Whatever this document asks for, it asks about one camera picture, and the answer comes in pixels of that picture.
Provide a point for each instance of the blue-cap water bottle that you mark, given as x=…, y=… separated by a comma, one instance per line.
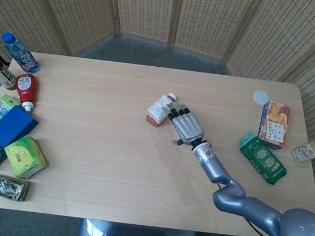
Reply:
x=22, y=54

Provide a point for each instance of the white round disc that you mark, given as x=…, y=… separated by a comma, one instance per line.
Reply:
x=261, y=97

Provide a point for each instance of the yellow juice bottle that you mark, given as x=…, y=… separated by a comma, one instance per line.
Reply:
x=311, y=150

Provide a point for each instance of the plain blue box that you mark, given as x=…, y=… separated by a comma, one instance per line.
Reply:
x=11, y=127

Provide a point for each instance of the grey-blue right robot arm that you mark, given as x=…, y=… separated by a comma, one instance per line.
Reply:
x=252, y=207

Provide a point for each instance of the green patterned box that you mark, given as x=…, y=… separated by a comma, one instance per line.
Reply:
x=264, y=158

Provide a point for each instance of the bamboo folding screen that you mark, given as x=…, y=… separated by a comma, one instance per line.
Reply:
x=144, y=8

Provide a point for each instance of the yellow-green tissue box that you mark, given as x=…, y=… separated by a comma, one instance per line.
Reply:
x=25, y=157

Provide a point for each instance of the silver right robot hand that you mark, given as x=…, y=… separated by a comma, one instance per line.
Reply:
x=188, y=127

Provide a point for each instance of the dark foil snack pack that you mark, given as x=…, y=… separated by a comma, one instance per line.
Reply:
x=3, y=187

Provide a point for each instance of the red ketchup bottle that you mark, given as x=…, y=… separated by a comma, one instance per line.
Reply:
x=25, y=88

